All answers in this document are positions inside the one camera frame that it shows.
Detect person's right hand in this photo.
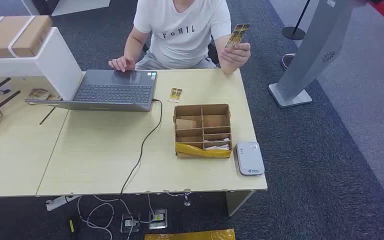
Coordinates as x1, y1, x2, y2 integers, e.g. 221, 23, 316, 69
108, 56, 137, 73

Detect person's left hand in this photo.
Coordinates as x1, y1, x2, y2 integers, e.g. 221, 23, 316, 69
217, 41, 252, 67

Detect gold patterned ID card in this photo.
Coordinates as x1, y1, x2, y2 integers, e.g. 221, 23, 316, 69
225, 23, 252, 49

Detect person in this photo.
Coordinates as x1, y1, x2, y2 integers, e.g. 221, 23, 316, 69
108, 0, 252, 74

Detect gold patterned room key card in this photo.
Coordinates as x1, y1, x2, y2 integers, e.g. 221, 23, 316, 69
167, 87, 184, 104

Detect white card reader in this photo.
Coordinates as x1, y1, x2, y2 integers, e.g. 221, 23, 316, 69
235, 141, 265, 176

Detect black office chair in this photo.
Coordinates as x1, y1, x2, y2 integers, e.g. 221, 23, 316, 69
207, 36, 221, 65

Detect grey open laptop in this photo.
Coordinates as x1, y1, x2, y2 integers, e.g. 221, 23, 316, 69
25, 69, 158, 113

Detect chrome stanchion base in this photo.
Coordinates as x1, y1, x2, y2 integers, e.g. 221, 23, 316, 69
280, 52, 297, 71

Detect white desk shelf riser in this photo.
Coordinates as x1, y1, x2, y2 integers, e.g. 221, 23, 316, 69
0, 27, 84, 101

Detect white background panel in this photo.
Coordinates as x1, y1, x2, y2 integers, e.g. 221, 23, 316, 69
51, 0, 112, 17

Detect silver kiosk stand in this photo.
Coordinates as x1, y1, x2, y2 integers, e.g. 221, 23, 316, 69
268, 0, 368, 109

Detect cardboard divided organizer box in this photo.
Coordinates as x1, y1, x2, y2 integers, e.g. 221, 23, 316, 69
173, 103, 233, 159

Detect stack of patterned cards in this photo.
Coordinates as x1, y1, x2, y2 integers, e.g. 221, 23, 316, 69
26, 88, 63, 105

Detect thin black stick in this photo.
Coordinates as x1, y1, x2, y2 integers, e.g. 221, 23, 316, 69
38, 106, 56, 126

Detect white papers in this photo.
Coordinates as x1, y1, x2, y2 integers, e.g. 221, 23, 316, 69
204, 138, 231, 151

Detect white desk leg panel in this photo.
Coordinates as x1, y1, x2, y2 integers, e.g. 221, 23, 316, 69
225, 190, 256, 217

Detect chrome under-desk hook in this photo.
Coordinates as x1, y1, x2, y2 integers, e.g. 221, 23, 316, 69
167, 191, 193, 207

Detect white power strip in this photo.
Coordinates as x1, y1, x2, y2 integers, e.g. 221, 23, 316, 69
44, 194, 82, 212

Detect floor socket with yellow label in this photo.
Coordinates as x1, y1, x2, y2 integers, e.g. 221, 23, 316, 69
148, 208, 168, 230

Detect floor socket with white plug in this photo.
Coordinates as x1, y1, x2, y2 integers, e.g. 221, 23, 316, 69
120, 213, 141, 234

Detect black device with yellow label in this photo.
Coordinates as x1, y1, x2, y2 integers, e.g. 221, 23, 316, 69
67, 216, 80, 240

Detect yellow plastic bag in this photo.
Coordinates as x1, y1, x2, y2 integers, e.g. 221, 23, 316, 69
144, 228, 237, 240

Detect black stanchion post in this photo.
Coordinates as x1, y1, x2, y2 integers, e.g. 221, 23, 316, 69
281, 0, 312, 41

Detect black laptop power cable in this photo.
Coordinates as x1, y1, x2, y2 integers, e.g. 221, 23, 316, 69
119, 98, 164, 196

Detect cardboard box with white straps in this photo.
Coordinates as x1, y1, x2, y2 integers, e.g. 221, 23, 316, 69
0, 15, 53, 60

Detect white floor cable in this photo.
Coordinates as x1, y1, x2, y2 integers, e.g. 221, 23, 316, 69
76, 194, 156, 240

